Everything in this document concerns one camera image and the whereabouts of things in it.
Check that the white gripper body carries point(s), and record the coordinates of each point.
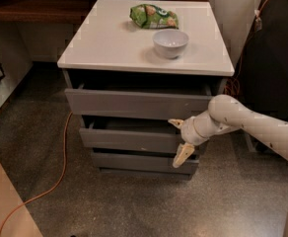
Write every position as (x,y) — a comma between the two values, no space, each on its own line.
(189,132)

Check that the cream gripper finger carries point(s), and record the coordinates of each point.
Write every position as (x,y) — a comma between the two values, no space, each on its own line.
(176,122)
(183,153)

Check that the grey drawer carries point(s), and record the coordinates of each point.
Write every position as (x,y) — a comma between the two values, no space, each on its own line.
(131,134)
(138,104)
(141,163)

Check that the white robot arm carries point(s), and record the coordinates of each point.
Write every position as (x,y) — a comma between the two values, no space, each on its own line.
(225,114)

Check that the grey top drawer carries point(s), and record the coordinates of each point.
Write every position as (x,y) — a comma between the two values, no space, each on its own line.
(138,104)

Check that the grey bottom drawer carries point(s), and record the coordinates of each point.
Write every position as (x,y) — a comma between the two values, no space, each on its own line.
(141,163)

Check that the white top drawer cabinet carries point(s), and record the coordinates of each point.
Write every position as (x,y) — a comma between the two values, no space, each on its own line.
(109,52)

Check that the white bowl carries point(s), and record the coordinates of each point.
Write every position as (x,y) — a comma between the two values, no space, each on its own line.
(170,43)

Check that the dark cabinet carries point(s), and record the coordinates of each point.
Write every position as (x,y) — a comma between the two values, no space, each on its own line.
(263,65)

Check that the green snack bag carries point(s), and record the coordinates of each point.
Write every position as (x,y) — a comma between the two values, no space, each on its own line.
(147,16)

